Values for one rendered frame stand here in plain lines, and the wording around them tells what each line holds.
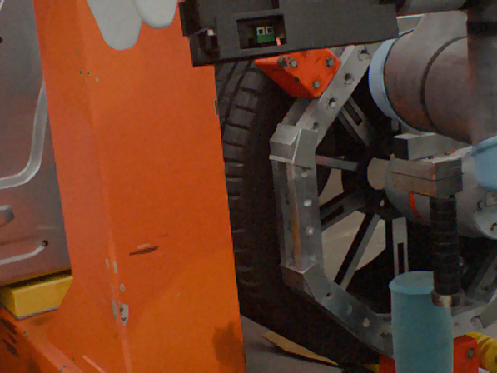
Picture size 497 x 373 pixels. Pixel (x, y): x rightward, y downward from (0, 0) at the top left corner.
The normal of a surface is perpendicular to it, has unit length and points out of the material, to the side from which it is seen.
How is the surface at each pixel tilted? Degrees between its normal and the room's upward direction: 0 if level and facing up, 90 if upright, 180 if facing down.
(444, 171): 90
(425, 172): 90
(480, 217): 90
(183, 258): 90
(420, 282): 0
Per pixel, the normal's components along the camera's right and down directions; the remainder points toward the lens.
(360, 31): 0.27, 0.05
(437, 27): -0.58, -0.45
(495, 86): -0.75, 0.22
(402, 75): -0.94, -0.13
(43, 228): 0.51, 0.15
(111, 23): -0.27, 0.20
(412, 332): -0.47, 0.21
